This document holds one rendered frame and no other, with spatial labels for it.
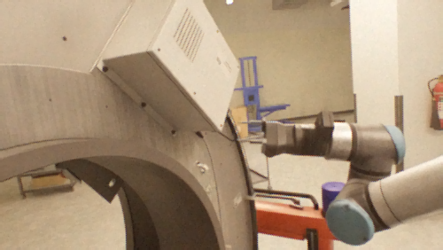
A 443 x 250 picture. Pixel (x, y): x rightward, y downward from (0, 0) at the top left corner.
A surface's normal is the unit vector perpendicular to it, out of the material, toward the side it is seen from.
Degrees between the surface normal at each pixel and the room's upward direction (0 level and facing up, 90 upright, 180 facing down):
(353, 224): 92
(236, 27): 90
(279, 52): 90
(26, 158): 90
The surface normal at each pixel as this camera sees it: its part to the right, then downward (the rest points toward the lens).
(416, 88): 0.18, 0.13
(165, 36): 0.87, -0.02
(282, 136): 0.03, -0.55
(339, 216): -0.64, 0.22
